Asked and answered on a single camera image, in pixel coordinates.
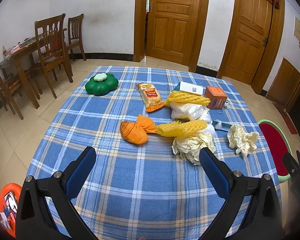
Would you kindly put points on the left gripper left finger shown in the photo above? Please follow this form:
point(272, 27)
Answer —
point(34, 219)

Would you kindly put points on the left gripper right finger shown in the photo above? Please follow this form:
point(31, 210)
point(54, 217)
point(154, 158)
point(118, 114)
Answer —
point(262, 219)

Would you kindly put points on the cream paper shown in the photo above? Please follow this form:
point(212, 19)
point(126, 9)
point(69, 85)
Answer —
point(188, 148)
point(243, 142)

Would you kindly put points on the blue plastic tray wrapper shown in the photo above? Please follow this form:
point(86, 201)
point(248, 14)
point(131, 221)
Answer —
point(221, 126)

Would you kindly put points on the orange cardboard box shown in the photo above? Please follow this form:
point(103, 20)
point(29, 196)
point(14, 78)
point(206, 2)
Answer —
point(217, 97)

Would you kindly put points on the yellow foam net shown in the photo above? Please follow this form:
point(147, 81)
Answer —
point(180, 129)
point(185, 97)

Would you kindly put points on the white plastic bag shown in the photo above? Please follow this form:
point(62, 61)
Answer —
point(191, 112)

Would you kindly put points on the orange cloth bag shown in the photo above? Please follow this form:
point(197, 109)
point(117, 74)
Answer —
point(137, 132)

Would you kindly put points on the teal white box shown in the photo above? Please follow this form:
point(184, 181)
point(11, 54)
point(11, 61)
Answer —
point(189, 88)

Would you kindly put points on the orange snack bread packet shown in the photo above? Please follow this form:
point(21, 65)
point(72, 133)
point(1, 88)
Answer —
point(150, 97)

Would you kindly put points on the red bin green rim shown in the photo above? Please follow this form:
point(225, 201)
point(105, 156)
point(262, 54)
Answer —
point(278, 146)

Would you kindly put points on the red door mat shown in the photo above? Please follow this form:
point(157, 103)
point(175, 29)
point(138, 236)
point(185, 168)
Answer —
point(287, 120)

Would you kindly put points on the orange plastic stool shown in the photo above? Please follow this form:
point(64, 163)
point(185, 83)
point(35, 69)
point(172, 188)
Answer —
point(9, 199)

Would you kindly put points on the small wooden cabinet door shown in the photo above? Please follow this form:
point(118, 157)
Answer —
point(284, 84)

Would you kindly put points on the wooden chair at left edge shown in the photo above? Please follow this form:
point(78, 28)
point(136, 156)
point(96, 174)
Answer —
point(7, 89)

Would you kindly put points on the blue plaid tablecloth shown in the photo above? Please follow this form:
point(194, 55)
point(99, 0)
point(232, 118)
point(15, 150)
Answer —
point(135, 191)

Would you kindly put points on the right wooden door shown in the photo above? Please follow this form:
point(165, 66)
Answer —
point(254, 39)

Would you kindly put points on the green flower-shaped container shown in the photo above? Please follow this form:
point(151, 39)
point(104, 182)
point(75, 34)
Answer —
point(101, 84)

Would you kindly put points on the wooden dining table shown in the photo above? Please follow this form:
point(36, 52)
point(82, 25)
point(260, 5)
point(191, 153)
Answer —
point(31, 51)

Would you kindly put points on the near wooden chair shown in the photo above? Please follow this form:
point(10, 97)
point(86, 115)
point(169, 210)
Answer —
point(51, 48)

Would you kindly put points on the left wooden door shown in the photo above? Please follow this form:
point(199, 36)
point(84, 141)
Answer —
point(170, 30)

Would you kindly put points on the far wooden chair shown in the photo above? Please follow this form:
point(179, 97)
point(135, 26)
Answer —
point(74, 29)

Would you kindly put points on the wall notice paper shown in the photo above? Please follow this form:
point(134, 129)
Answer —
point(297, 28)

